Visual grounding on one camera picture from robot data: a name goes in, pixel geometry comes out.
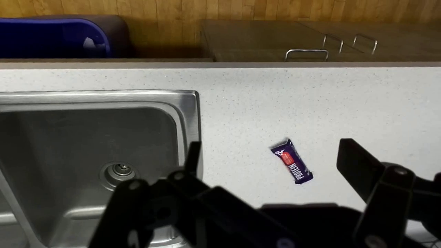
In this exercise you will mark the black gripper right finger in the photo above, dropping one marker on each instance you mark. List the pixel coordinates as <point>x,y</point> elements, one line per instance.
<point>390,198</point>

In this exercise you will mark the stainless steel double sink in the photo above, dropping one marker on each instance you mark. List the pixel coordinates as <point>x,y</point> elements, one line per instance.
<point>68,147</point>

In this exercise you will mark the blue plastic bin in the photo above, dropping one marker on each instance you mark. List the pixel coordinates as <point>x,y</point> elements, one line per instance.
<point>45,39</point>

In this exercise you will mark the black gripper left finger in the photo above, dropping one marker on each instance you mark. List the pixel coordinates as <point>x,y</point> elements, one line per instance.
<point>215,216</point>

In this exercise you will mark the purple snack packet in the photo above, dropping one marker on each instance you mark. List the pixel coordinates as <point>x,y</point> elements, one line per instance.
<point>292,162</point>

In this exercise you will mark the wooden lower cabinet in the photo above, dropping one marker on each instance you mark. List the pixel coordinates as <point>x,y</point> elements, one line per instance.
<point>256,39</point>

